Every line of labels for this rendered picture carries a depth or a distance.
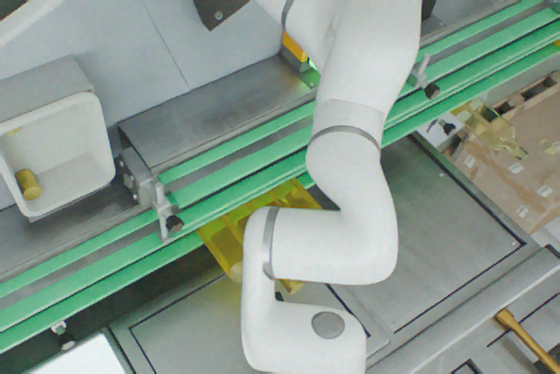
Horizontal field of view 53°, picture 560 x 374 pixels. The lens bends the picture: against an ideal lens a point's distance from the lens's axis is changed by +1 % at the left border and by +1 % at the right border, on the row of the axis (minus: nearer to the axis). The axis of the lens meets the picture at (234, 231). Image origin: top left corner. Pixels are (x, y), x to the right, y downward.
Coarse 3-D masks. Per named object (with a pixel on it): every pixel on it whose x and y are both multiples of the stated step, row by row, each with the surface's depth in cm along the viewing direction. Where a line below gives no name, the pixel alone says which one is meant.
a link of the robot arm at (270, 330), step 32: (256, 224) 63; (256, 256) 62; (256, 288) 63; (256, 320) 63; (288, 320) 63; (320, 320) 62; (352, 320) 63; (256, 352) 63; (288, 352) 62; (320, 352) 61; (352, 352) 61
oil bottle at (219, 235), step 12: (204, 228) 107; (216, 228) 107; (228, 228) 107; (204, 240) 110; (216, 240) 105; (228, 240) 106; (240, 240) 106; (216, 252) 107; (228, 252) 104; (240, 252) 104; (228, 264) 104; (240, 264) 103; (228, 276) 107; (240, 276) 103
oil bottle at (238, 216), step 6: (246, 204) 109; (234, 210) 109; (240, 210) 109; (246, 210) 109; (252, 210) 109; (228, 216) 109; (234, 216) 108; (240, 216) 108; (246, 216) 108; (234, 222) 108; (240, 222) 107; (240, 228) 107; (240, 234) 107
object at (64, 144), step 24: (72, 96) 81; (24, 120) 78; (48, 120) 91; (72, 120) 94; (96, 120) 87; (0, 144) 89; (24, 144) 91; (48, 144) 95; (72, 144) 98; (96, 144) 95; (0, 168) 83; (24, 168) 96; (48, 168) 99; (72, 168) 100; (96, 168) 100; (48, 192) 97; (72, 192) 98
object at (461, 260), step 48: (432, 192) 137; (480, 192) 137; (432, 240) 130; (480, 240) 130; (528, 240) 130; (144, 288) 120; (384, 288) 123; (432, 288) 123; (480, 288) 123; (528, 288) 121; (48, 336) 113; (432, 336) 114; (480, 336) 117
